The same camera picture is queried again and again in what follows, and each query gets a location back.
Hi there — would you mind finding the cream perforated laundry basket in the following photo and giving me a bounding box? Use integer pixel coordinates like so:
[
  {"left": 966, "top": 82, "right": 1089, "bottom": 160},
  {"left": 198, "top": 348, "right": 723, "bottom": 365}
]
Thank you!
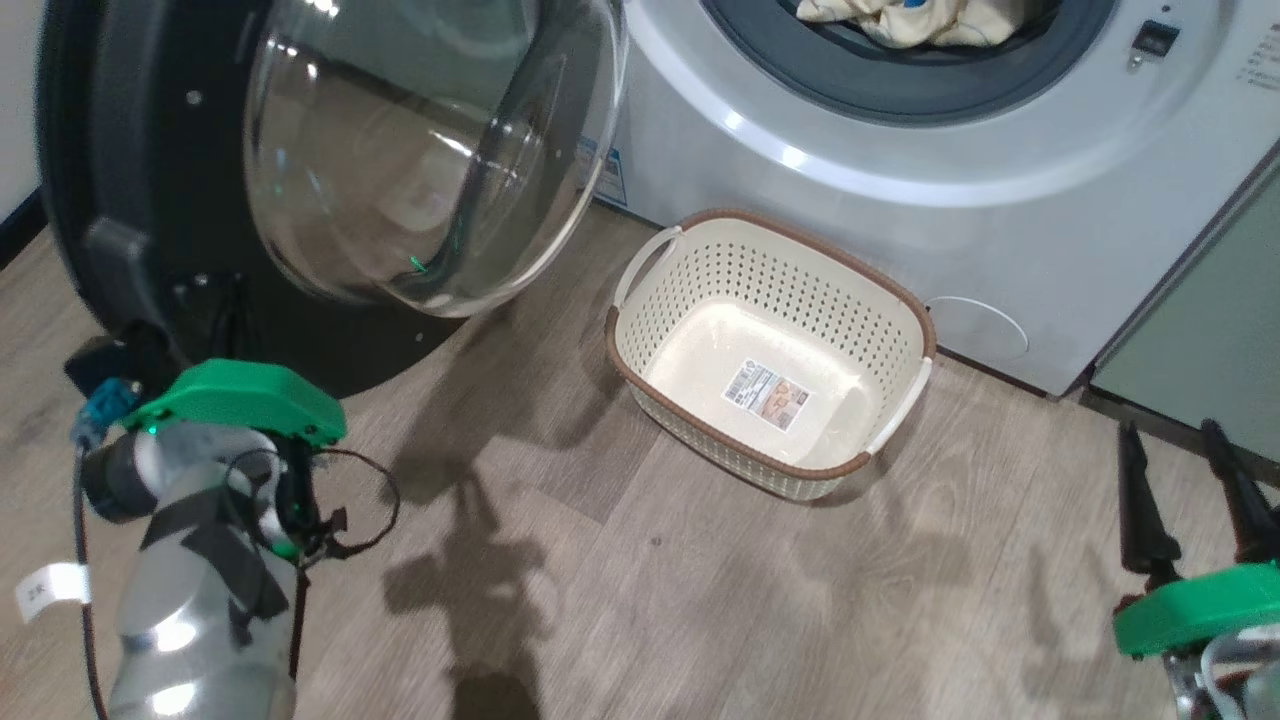
[{"left": 604, "top": 208, "right": 939, "bottom": 503}]

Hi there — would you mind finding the white front-load washing machine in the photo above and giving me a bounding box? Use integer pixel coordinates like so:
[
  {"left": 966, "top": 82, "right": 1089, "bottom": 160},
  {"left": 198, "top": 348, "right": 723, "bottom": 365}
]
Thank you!
[{"left": 580, "top": 0, "right": 1280, "bottom": 398}]

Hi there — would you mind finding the white product label sticker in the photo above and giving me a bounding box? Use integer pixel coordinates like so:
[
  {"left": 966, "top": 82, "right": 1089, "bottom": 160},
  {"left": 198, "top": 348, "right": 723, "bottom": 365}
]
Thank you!
[{"left": 721, "top": 359, "right": 812, "bottom": 434}]

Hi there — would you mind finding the yellow patterned cloth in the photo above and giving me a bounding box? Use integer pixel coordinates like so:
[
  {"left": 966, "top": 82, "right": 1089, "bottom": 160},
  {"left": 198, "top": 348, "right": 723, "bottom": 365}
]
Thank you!
[{"left": 795, "top": 0, "right": 1033, "bottom": 50}]

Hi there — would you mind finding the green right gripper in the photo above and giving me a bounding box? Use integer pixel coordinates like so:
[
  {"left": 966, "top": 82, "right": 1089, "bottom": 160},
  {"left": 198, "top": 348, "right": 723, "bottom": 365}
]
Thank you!
[{"left": 1112, "top": 418, "right": 1280, "bottom": 720}]

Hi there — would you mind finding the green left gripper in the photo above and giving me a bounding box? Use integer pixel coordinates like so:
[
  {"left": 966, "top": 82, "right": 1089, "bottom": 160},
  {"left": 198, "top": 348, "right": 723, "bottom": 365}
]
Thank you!
[{"left": 122, "top": 358, "right": 348, "bottom": 448}]

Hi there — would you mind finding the blue energy label sticker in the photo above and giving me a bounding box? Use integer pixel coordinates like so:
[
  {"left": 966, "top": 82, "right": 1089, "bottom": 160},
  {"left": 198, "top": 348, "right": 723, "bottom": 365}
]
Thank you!
[{"left": 590, "top": 145, "right": 629, "bottom": 209}]

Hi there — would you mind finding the blue cable connector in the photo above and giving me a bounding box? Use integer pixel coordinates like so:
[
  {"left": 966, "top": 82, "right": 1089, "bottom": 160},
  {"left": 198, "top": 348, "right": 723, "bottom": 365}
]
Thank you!
[{"left": 68, "top": 377, "right": 143, "bottom": 448}]

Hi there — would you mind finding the plain green cabinet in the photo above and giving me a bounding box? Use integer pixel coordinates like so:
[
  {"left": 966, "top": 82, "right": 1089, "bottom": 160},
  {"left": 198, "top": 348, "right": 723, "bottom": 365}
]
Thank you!
[{"left": 1088, "top": 140, "right": 1280, "bottom": 469}]

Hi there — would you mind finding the black round glass washer door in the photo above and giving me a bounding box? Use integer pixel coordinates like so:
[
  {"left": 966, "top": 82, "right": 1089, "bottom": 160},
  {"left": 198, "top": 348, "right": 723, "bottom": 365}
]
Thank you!
[{"left": 33, "top": 0, "right": 631, "bottom": 401}]

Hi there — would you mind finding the white cable tag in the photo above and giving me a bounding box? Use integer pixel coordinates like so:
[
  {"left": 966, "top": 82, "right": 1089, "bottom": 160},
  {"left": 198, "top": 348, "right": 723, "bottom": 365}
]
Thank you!
[{"left": 14, "top": 562, "right": 93, "bottom": 625}]

